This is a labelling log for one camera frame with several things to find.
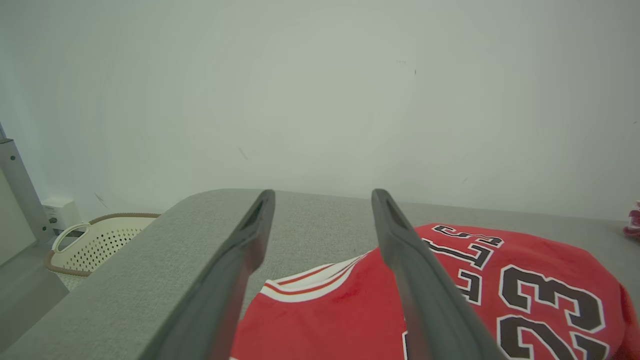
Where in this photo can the red shorts with white band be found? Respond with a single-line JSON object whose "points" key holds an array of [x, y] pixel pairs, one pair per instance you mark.
{"points": [[634, 220]]}

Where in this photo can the white wall socket box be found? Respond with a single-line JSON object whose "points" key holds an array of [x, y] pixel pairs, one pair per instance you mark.
{"points": [[60, 212]]}

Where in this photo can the cream perforated laundry basket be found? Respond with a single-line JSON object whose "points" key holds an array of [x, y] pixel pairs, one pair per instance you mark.
{"points": [[110, 240]]}

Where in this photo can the red basketball jersey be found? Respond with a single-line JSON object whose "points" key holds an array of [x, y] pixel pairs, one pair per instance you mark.
{"points": [[350, 310]]}

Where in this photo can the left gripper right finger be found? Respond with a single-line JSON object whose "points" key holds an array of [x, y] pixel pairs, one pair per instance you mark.
{"points": [[430, 310]]}

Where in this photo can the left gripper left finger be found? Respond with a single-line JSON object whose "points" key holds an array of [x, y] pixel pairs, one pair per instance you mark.
{"points": [[215, 310]]}

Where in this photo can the grey metal frame post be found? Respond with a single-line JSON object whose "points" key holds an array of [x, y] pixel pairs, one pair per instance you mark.
{"points": [[22, 190]]}

